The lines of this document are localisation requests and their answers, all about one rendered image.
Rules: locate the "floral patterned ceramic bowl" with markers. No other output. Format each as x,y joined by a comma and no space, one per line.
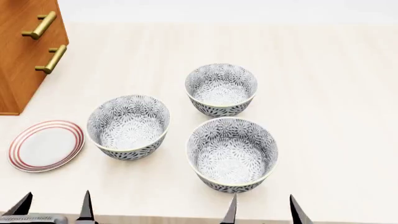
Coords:
232,154
128,127
221,89

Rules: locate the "white plate with red rings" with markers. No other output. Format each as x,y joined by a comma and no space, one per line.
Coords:
46,146

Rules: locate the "wooden drawer cabinet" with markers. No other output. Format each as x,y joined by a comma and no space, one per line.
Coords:
28,56

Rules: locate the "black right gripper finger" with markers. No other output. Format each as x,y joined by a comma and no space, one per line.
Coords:
230,211
299,212

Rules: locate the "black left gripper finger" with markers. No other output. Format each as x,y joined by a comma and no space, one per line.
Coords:
21,205
86,208

